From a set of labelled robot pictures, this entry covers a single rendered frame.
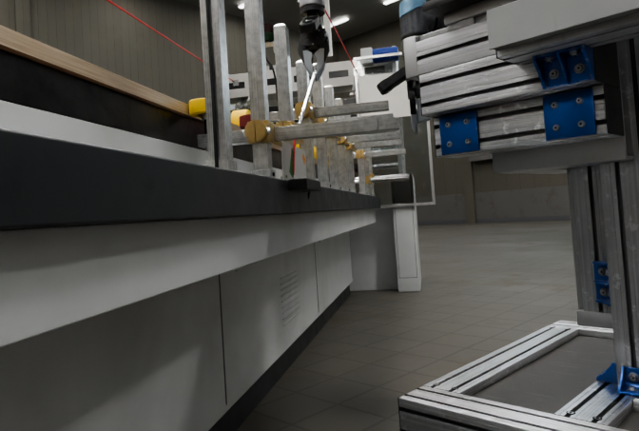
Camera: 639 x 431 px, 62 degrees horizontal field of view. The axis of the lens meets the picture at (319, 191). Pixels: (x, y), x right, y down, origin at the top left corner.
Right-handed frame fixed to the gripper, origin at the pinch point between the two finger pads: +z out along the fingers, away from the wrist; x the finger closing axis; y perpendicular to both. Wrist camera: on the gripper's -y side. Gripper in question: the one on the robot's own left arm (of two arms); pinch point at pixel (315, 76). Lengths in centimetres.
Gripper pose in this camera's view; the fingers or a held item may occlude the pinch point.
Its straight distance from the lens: 156.5
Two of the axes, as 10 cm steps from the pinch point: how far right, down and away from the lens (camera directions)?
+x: -9.8, 0.7, 1.9
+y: 1.9, 0.3, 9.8
